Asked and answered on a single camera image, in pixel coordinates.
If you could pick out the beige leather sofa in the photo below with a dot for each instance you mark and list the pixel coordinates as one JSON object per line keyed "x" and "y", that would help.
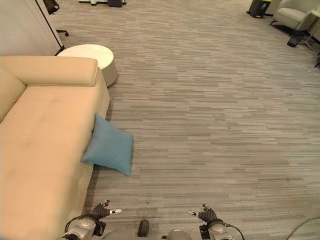
{"x": 42, "y": 120}

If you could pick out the dark robot foot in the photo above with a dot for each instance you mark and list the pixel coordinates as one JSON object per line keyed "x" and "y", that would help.
{"x": 143, "y": 228}

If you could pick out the black office chair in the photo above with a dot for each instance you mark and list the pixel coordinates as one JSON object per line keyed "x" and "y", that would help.
{"x": 53, "y": 12}

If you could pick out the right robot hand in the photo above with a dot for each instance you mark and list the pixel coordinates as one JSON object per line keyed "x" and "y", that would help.
{"x": 206, "y": 214}

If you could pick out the cream armchair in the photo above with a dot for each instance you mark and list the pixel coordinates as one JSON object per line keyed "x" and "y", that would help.
{"x": 292, "y": 17}

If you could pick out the round white side table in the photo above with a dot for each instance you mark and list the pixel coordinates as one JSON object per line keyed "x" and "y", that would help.
{"x": 95, "y": 56}

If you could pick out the white partition panel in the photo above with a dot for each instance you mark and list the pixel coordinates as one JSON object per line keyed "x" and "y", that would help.
{"x": 27, "y": 26}

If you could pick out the black waste bin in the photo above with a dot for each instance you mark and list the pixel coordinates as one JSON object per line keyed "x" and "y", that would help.
{"x": 115, "y": 3}

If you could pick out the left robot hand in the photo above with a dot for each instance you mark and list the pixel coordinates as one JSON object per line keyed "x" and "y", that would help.
{"x": 102, "y": 210}

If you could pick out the black cabinet with yellow top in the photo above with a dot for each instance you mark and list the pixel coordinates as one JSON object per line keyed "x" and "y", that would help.
{"x": 258, "y": 8}

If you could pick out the black mesh basket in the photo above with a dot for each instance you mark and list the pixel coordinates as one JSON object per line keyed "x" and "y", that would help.
{"x": 296, "y": 38}

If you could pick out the white small table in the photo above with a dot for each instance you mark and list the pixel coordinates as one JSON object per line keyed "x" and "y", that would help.
{"x": 313, "y": 27}

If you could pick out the blue square cushion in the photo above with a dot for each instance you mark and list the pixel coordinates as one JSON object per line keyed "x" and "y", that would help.
{"x": 110, "y": 146}

